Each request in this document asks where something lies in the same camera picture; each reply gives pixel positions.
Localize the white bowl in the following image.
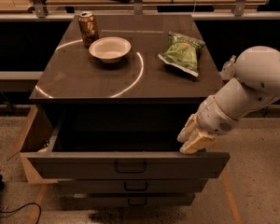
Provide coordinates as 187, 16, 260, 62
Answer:
89, 36, 132, 63

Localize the cardboard box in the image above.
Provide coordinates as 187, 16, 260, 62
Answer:
7, 105, 57, 185

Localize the grey bottom drawer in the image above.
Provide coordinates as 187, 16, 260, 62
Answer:
87, 193, 195, 207

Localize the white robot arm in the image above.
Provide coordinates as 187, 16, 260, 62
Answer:
177, 46, 280, 154

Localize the green chip bag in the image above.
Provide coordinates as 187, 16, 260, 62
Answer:
158, 31, 205, 77

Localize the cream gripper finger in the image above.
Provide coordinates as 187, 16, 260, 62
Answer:
177, 114, 198, 143
179, 129, 215, 154

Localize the brown soda can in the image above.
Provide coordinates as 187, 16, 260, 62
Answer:
78, 11, 99, 48

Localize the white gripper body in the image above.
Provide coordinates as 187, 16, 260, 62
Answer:
196, 94, 238, 135

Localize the grey middle drawer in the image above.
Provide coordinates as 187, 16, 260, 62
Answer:
59, 179, 207, 194

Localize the left clear sanitizer bottle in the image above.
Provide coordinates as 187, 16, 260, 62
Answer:
219, 55, 236, 80

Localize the grey drawer cabinet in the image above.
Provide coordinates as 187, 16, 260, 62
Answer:
31, 15, 221, 206

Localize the grey top drawer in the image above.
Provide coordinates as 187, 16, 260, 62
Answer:
28, 105, 230, 180

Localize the grey drawer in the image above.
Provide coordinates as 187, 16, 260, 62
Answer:
59, 179, 207, 194
28, 105, 230, 180
87, 193, 195, 207

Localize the black cable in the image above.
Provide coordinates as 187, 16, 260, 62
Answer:
0, 202, 42, 224

